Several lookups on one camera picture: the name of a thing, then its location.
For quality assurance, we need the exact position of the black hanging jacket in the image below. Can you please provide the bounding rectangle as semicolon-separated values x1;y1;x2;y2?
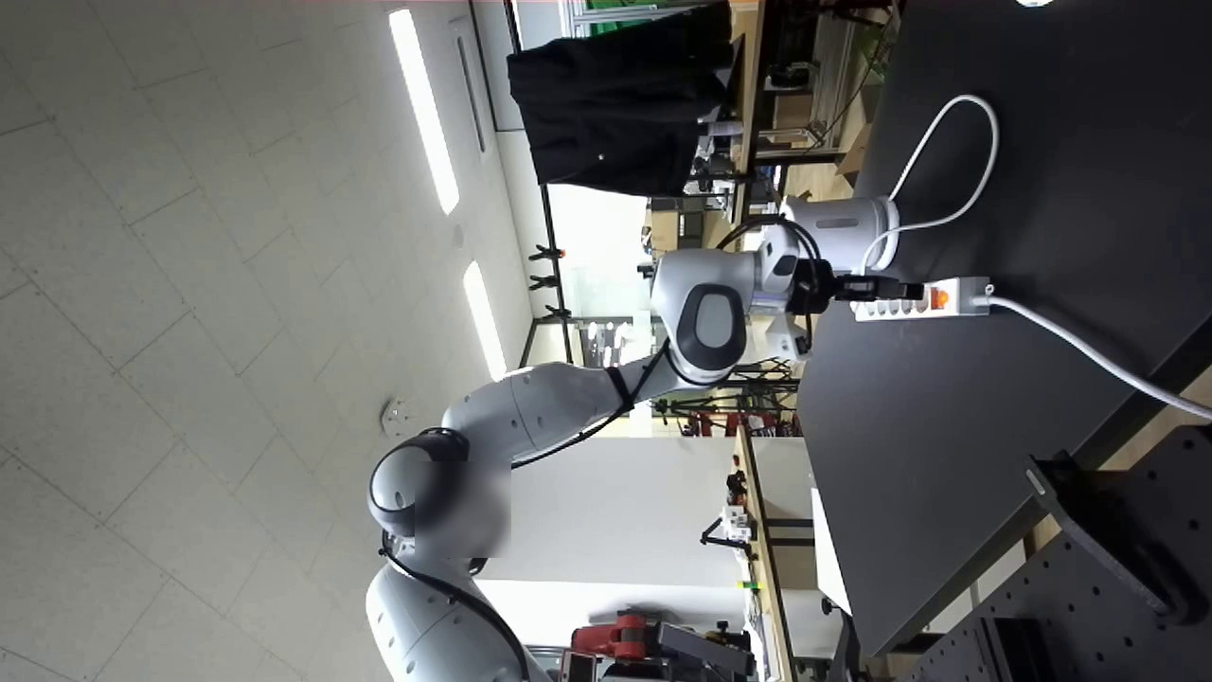
509;4;730;198

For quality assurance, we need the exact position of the white power strip cable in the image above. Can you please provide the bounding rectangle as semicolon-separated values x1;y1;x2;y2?
971;291;1212;424

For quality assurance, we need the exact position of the red and black machine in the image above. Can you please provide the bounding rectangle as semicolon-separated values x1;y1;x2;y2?
565;609;754;682

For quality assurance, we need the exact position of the white electric kettle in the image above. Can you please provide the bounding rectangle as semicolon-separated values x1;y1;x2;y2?
787;198;902;274

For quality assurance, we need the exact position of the wooden shelf unit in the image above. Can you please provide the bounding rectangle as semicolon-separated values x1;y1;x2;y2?
639;0;902;255

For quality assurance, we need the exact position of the black perforated metal mount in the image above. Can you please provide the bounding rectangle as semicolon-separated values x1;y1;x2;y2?
908;424;1212;682

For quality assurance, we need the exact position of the white kettle cable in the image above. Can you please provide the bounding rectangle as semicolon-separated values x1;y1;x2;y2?
852;91;1005;283

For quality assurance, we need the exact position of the white extension power strip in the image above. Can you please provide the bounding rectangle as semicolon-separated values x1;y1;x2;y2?
852;278;991;321

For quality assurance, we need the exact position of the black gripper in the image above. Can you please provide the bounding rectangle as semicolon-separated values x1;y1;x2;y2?
790;256;926;313

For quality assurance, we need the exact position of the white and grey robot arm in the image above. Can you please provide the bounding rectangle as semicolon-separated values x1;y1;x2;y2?
365;242;926;682

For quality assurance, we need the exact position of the black coat rack stand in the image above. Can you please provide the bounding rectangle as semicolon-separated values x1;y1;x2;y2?
517;184;649;367

